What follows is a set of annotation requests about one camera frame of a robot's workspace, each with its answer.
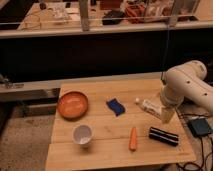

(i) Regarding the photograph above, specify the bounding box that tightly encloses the orange ceramic bowl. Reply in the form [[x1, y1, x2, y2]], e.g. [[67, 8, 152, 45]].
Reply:
[[57, 91, 89, 119]]

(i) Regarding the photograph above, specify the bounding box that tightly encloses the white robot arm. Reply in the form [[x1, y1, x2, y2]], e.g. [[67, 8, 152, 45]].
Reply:
[[160, 60, 213, 114]]

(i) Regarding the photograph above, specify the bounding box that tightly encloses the black striped eraser block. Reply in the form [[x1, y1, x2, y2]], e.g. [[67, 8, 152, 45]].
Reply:
[[149, 127, 179, 146]]

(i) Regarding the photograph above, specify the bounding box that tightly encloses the dark power box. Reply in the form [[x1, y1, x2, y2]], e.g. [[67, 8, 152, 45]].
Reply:
[[187, 118, 212, 137]]

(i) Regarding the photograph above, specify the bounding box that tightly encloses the orange carrot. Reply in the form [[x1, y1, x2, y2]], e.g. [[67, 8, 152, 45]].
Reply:
[[129, 127, 137, 151]]

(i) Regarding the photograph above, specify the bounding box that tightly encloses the wooden table board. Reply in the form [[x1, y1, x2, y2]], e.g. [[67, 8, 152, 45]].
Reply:
[[45, 79, 195, 171]]

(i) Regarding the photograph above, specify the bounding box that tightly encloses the blue sponge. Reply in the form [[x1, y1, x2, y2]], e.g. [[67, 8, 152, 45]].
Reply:
[[106, 98, 125, 116]]

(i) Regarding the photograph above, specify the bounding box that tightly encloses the white paper cup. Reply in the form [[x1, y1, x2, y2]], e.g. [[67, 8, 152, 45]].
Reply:
[[72, 125, 93, 148]]

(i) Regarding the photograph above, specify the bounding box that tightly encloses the red orange tool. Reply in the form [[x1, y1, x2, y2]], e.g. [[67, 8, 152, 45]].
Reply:
[[125, 4, 145, 24]]

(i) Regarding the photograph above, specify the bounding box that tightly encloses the black bag on bench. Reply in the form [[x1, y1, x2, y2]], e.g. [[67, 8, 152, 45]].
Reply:
[[102, 10, 124, 25]]

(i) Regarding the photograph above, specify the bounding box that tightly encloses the metal frame post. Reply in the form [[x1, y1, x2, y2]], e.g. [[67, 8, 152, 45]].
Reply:
[[79, 0, 90, 31]]

